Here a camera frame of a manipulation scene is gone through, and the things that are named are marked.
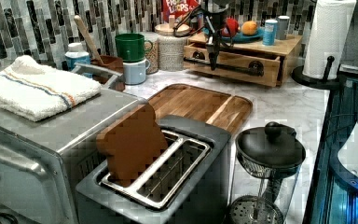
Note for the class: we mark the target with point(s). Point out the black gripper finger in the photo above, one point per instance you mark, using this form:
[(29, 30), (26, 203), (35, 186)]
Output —
[(213, 51)]

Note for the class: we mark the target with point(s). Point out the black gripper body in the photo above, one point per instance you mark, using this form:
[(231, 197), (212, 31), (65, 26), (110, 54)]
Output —
[(214, 14)]

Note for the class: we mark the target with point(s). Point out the wooden drawer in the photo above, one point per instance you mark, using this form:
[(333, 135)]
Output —
[(249, 68)]

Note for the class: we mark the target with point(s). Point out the wooden drawer cabinet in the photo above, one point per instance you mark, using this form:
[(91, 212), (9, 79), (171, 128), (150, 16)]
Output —
[(288, 50)]

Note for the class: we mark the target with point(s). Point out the red apple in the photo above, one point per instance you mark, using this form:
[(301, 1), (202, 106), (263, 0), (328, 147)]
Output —
[(231, 27)]

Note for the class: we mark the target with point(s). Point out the blue round plate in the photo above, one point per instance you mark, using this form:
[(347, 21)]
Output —
[(240, 38)]

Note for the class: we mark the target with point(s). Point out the orange fruit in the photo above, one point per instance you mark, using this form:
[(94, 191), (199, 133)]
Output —
[(249, 28)]

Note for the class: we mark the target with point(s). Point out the Froot Loops cereal box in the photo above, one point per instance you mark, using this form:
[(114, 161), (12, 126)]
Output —
[(177, 8)]

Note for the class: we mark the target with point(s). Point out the speckled jar wooden lid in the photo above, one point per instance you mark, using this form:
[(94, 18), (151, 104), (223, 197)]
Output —
[(170, 48)]

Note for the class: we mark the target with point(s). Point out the blue salt shaker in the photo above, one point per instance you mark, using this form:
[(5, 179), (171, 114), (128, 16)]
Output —
[(269, 32)]

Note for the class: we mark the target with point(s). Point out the wooden cutting board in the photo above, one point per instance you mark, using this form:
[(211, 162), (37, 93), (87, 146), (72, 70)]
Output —
[(223, 110)]

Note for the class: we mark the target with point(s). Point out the grey pepper shaker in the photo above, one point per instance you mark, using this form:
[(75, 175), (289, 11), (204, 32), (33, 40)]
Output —
[(282, 27)]

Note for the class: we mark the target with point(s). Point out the light blue mug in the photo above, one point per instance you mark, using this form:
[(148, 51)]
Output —
[(135, 73)]

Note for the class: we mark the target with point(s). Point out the green mug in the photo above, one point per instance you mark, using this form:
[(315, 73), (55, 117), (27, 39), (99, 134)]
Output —
[(131, 47)]

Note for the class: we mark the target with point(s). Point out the brown utensil holder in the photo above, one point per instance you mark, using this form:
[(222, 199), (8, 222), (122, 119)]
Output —
[(115, 64)]

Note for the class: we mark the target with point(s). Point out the white paper towel roll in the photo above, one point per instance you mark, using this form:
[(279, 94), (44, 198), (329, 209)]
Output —
[(330, 26)]

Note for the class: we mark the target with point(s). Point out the brown toast slice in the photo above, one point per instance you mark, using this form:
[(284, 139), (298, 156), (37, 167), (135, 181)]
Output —
[(131, 144)]

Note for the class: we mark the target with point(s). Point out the glass french press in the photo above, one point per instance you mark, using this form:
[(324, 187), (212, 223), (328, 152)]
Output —
[(270, 157)]

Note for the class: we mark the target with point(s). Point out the black paper towel holder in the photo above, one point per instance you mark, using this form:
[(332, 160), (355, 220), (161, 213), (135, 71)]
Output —
[(319, 83)]

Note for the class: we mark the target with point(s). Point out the black two-slot toaster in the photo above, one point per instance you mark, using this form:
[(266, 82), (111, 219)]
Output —
[(188, 184)]

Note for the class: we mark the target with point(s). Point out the wooden spoon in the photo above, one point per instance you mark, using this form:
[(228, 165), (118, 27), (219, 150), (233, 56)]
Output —
[(84, 31)]

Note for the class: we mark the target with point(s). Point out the blue white bottle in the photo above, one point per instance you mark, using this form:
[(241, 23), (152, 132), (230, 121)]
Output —
[(76, 54)]

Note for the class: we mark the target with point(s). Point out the white striped folded towel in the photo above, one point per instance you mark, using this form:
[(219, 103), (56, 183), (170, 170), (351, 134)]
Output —
[(35, 91)]

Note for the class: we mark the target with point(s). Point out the silver toaster oven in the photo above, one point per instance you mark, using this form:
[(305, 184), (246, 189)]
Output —
[(42, 162)]

